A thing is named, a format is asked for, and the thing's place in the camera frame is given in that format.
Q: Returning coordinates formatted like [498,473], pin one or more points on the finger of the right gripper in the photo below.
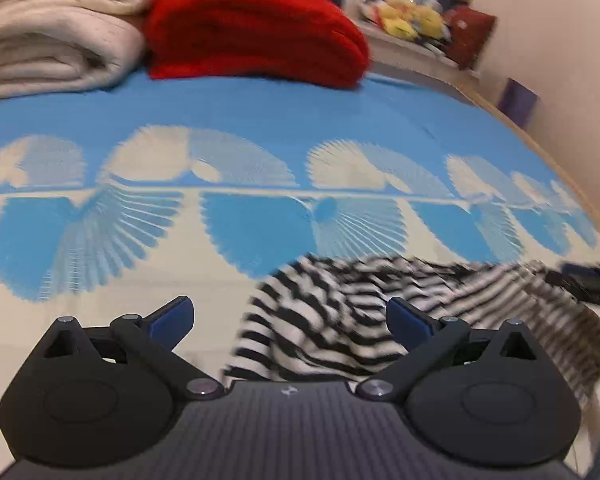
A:
[583,282]

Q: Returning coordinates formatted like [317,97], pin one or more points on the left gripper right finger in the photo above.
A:
[485,397]

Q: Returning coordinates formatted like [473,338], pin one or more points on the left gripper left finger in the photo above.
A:
[103,394]

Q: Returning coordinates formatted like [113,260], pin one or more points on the black white striped garment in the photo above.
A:
[325,319]

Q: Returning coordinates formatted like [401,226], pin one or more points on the blue white patterned bedspread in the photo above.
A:
[117,201]

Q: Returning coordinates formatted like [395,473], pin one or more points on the purple box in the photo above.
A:
[517,102]

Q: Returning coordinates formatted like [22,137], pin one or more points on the dark red cushion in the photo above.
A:
[470,29]

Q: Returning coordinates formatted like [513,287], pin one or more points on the yellow plush toys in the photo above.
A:
[408,20]

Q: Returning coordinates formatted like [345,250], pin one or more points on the folded beige blanket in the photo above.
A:
[49,46]

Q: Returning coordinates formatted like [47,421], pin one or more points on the red folded blanket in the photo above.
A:
[310,41]

